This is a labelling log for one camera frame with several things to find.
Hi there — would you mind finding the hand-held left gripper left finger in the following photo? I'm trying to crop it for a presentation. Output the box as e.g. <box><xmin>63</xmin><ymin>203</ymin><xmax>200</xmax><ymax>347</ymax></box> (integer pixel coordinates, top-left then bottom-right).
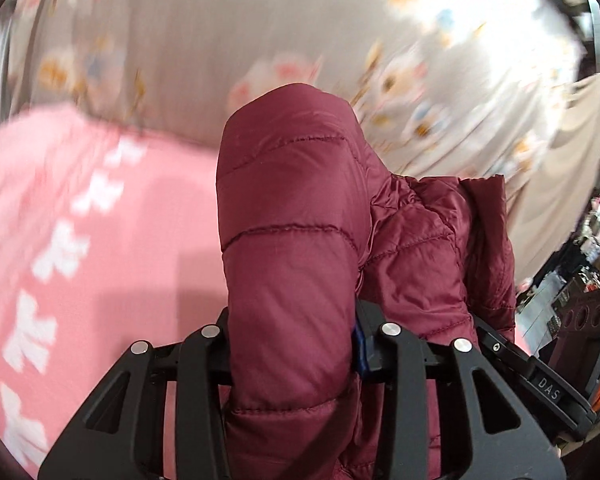
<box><xmin>37</xmin><ymin>307</ymin><xmax>233</xmax><ymax>480</ymax></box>

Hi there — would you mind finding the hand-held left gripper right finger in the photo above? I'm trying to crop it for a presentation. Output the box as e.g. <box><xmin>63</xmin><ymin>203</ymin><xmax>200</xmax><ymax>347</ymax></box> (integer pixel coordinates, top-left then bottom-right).
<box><xmin>352</xmin><ymin>299</ymin><xmax>567</xmax><ymax>480</ymax></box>

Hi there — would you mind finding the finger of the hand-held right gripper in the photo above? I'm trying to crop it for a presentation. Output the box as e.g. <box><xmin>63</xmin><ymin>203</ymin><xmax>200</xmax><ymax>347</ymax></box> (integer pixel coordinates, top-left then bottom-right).
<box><xmin>472</xmin><ymin>312</ymin><xmax>598</xmax><ymax>445</ymax></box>

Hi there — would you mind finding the maroon puffer jacket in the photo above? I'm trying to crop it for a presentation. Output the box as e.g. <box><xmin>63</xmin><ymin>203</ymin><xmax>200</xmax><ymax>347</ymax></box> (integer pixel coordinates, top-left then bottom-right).
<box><xmin>215</xmin><ymin>82</ymin><xmax>518</xmax><ymax>480</ymax></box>

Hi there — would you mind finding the beige cloth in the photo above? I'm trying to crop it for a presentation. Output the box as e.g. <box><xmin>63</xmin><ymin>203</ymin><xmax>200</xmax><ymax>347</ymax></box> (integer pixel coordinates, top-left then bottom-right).
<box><xmin>505</xmin><ymin>72</ymin><xmax>600</xmax><ymax>292</ymax></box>

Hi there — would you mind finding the pink blanket with white bows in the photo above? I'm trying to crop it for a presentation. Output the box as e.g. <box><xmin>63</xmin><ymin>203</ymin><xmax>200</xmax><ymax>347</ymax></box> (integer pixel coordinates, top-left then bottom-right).
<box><xmin>0</xmin><ymin>105</ymin><xmax>231</xmax><ymax>480</ymax></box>

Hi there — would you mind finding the grey floral bed sheet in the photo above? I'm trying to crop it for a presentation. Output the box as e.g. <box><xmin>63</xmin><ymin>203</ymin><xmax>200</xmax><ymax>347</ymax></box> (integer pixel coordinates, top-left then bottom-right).
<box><xmin>5</xmin><ymin>0</ymin><xmax>598</xmax><ymax>211</ymax></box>

